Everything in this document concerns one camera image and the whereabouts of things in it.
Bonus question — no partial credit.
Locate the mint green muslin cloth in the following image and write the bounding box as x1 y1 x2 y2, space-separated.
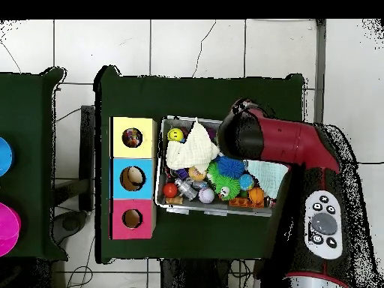
247 159 290 200

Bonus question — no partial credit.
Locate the silver mesh bin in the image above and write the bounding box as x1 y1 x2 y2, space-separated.
154 115 290 218

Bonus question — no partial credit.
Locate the wooden box with three holes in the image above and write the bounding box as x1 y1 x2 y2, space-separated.
109 116 158 240

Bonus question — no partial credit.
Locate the cream muslin cloth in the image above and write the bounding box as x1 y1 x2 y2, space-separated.
165 117 221 175

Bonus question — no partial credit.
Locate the yellow smiley face ball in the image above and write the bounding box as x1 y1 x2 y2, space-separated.
166 127 185 143

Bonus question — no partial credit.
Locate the red orange ball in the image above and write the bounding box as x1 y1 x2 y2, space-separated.
162 181 179 199

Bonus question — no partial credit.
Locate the white baseball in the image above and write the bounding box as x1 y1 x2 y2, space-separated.
197 186 216 204

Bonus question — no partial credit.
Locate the blue spiky rubber ball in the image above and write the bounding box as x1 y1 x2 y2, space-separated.
215 155 247 180

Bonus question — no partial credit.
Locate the green spiky rubber toy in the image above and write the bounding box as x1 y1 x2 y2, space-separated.
206 161 242 201

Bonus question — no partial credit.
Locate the orange basketball toy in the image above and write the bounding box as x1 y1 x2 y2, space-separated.
247 186 266 205

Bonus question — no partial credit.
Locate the grey metal pole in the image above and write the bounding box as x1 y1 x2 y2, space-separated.
313 19 327 124

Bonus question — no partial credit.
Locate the blue plastic bowl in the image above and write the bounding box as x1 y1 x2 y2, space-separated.
0 136 15 178

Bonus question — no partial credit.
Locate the magenta plastic bowl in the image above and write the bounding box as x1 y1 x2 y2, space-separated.
0 202 22 258

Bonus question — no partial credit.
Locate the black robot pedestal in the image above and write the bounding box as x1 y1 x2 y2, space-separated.
160 259 256 288

